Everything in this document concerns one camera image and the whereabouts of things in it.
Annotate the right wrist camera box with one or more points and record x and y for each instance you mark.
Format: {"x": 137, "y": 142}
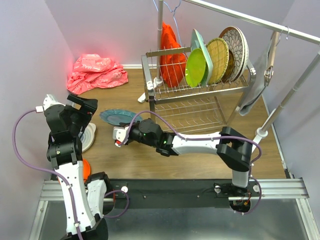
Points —
{"x": 121, "y": 135}

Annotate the steel two-tier dish rack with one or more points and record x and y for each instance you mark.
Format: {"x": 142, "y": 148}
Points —
{"x": 193, "y": 109}

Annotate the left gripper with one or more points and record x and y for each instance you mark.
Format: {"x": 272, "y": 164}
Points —
{"x": 89, "y": 106}

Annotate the blue wire hanger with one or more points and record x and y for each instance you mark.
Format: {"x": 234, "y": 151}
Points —
{"x": 159, "y": 4}

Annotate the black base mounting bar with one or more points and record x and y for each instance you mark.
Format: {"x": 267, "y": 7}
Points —
{"x": 182, "y": 193}

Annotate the wooden clip hanger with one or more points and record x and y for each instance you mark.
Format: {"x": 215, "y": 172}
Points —
{"x": 271, "y": 55}

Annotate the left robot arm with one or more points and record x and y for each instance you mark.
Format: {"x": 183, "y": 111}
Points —
{"x": 83, "y": 201}

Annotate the large floral brown-rim plate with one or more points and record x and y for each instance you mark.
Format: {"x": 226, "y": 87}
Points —
{"x": 246, "y": 56}

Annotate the teal scalloped plate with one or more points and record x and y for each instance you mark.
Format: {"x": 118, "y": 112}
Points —
{"x": 117, "y": 117}

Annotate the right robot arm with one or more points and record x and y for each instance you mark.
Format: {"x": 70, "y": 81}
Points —
{"x": 233, "y": 148}

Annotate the white ringed grey plate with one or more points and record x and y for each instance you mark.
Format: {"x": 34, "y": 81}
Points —
{"x": 87, "y": 138}

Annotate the orange cloth on hanger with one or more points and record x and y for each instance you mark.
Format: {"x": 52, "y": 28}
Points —
{"x": 172, "y": 60}

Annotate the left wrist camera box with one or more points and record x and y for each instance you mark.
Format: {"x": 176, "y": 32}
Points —
{"x": 49, "y": 101}

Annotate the pale blue rectangular dish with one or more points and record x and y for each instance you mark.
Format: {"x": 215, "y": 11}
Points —
{"x": 197, "y": 42}

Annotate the woven bamboo tray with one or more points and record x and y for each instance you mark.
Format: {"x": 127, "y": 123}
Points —
{"x": 219, "y": 54}

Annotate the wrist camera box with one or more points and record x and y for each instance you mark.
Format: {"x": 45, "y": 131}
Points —
{"x": 121, "y": 135}
{"x": 49, "y": 101}

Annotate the white clothes rack frame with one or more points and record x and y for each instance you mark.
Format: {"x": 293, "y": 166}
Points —
{"x": 251, "y": 19}

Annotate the small floral brown-rim plate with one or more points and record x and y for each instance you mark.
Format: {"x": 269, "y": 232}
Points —
{"x": 234, "y": 40}

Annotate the lime green plate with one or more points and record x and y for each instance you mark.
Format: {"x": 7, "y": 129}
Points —
{"x": 195, "y": 68}

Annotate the grey hanging towel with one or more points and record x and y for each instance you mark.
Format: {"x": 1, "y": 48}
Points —
{"x": 260, "y": 66}

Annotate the pink plastic bag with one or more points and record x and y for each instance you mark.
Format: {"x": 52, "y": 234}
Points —
{"x": 91, "y": 71}

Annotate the yellow patterned dark plate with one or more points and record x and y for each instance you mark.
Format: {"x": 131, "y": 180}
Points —
{"x": 229, "y": 68}

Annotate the orange plate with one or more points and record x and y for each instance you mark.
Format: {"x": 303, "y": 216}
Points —
{"x": 86, "y": 168}

